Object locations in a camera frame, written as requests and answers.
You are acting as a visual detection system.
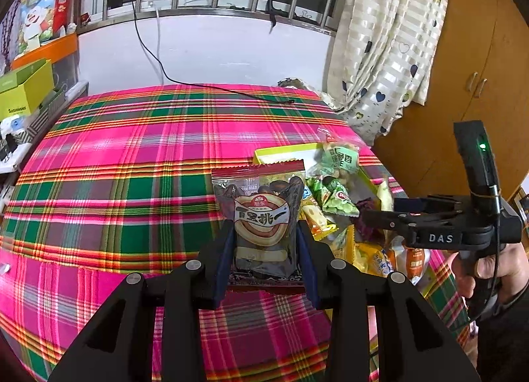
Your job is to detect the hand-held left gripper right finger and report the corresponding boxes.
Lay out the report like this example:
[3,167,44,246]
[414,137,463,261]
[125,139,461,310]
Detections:
[297,220,482,382]

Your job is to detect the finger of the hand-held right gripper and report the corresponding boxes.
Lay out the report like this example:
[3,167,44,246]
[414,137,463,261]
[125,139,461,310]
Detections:
[359,209,419,239]
[392,195,466,220]

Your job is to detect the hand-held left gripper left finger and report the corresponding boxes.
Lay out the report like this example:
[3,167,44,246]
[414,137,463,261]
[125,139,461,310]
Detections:
[47,220,235,382]

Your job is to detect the purple snack packet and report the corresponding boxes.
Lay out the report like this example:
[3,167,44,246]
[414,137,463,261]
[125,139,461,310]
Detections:
[354,197,388,243]

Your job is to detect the yellow packet with blue logo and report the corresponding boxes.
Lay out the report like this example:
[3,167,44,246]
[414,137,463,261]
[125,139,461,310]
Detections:
[359,242,400,280]

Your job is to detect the brown sausage snack packet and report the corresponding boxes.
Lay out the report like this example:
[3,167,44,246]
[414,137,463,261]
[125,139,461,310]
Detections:
[402,247,429,284]

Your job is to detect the green pea snack packet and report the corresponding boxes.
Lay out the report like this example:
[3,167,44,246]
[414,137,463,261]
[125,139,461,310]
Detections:
[311,175,361,218]

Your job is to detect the yellow candy bar packet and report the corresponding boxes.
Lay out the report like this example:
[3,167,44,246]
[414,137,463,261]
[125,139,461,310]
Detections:
[299,185,338,243]

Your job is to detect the dark date snack packet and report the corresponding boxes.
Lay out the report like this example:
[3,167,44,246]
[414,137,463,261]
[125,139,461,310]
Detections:
[210,158,309,297]

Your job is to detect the clear peanut bag green label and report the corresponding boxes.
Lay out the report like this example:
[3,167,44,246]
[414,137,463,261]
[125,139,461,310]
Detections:
[311,127,361,180]

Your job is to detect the shallow lime green box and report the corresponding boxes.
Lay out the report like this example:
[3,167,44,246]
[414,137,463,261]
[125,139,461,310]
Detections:
[253,141,439,321]

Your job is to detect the person's right forearm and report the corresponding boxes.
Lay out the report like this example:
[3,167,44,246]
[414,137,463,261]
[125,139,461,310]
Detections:
[474,286,529,382]

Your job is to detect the person's right hand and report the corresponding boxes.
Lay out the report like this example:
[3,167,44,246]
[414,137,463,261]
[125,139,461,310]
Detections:
[450,247,529,305]

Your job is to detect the heart print checked curtain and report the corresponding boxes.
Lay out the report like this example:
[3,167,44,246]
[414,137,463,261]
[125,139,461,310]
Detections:
[320,0,454,148]

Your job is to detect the pink green plaid blanket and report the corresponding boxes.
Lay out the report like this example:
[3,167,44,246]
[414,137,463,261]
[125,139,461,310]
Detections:
[0,84,472,382]

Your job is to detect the wooden wardrobe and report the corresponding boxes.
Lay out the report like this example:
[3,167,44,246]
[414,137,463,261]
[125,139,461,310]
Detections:
[371,0,529,210]

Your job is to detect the white side table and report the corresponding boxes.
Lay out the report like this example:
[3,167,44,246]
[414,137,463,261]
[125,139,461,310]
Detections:
[0,80,90,173]

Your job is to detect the black white striped box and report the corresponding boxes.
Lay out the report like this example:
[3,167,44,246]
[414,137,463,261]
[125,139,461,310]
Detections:
[24,86,67,135]

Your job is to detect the black plastic hook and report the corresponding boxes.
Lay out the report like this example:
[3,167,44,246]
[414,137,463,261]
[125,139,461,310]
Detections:
[265,0,287,34]

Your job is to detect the white blue container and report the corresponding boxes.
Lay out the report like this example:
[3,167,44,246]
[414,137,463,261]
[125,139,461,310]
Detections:
[0,115,24,137]

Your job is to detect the deep lime green cardboard box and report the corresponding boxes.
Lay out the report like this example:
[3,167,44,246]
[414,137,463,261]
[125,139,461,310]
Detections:
[0,58,56,119]

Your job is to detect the orange lid storage bin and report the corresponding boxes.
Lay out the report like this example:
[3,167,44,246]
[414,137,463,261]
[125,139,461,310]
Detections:
[10,32,80,94]

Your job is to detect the cartoon printed gift box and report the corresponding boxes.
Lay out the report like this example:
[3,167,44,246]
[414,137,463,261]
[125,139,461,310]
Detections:
[16,0,82,55]

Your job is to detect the purple dried flower branches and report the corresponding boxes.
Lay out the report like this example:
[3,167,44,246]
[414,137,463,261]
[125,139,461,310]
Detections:
[0,0,26,71]

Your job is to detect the black cable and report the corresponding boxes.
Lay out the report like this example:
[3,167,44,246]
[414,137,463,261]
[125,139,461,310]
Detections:
[131,0,296,103]

